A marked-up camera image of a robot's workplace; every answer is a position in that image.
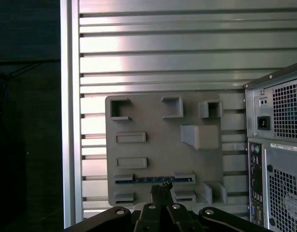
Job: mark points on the grey parts rack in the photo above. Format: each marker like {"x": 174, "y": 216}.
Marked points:
{"x": 163, "y": 149}

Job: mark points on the black PC case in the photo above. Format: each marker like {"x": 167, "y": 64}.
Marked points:
{"x": 267, "y": 193}

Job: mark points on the blue RAM stick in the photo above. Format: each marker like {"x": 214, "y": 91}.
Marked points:
{"x": 153, "y": 180}

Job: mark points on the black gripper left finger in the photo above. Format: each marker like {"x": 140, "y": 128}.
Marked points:
{"x": 148, "y": 217}

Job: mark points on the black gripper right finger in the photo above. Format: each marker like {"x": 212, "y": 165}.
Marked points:
{"x": 177, "y": 217}

